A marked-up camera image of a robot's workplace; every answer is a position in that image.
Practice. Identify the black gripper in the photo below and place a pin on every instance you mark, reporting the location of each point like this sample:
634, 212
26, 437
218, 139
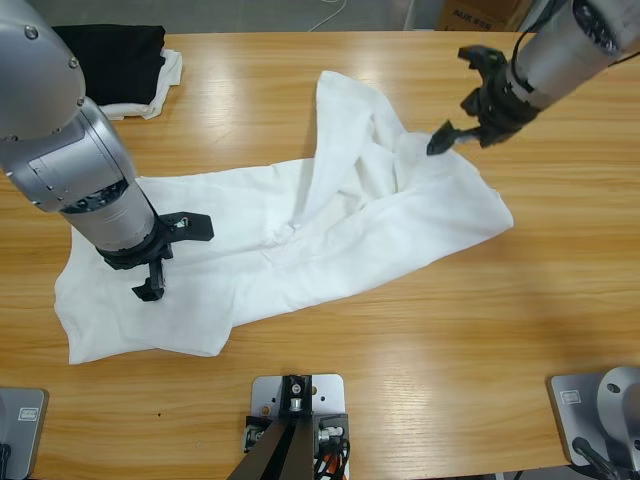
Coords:
500, 112
145, 252

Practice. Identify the folded white garment stack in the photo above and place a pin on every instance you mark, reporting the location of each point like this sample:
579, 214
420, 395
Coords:
160, 95

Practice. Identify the folded black garment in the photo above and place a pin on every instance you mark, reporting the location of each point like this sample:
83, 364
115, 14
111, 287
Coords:
125, 65

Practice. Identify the dark camera post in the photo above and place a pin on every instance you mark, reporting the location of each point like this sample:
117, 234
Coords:
295, 450

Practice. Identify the white t-shirt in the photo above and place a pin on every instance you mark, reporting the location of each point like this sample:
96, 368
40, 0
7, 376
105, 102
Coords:
300, 240

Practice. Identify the white mounting block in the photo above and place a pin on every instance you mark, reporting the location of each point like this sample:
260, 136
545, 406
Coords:
330, 395

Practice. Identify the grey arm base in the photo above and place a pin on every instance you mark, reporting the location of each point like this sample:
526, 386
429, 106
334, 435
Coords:
25, 435
570, 415

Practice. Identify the grey metal leg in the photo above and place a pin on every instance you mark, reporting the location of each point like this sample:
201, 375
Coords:
409, 15

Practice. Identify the cardboard box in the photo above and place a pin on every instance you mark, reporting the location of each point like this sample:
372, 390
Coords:
475, 15

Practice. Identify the black clamp block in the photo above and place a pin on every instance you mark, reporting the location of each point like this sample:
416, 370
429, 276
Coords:
257, 432
332, 430

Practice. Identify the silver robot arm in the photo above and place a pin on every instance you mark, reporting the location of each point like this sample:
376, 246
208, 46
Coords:
560, 55
65, 140

